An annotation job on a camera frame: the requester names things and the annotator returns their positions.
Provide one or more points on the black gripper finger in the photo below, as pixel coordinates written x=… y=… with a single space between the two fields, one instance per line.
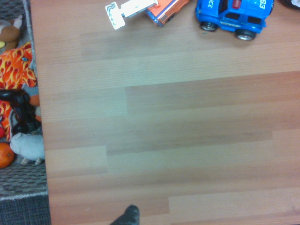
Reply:
x=127 y=216

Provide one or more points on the grey elephant stuffed toy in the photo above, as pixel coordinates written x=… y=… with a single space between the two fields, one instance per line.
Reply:
x=27 y=146

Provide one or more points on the grey woven basket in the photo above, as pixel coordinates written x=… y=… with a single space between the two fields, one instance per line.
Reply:
x=23 y=180

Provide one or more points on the black plastic toy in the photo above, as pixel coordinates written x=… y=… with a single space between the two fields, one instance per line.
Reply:
x=22 y=110

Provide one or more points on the orange flame pattern plush toy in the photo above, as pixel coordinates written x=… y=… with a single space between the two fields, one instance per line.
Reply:
x=14 y=68

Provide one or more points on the orange toy truck white ladder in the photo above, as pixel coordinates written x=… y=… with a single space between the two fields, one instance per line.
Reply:
x=164 y=9

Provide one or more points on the brown monkey plush toy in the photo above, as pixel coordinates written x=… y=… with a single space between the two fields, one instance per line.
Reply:
x=9 y=32

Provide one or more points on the blue toy police car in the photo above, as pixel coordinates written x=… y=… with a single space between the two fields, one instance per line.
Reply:
x=234 y=16

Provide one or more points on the orange ball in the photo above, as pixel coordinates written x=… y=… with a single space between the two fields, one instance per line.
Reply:
x=5 y=155

